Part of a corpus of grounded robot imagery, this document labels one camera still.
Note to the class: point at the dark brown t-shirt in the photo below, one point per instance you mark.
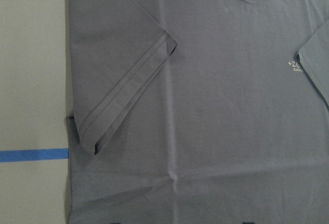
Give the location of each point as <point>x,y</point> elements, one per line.
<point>199,111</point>

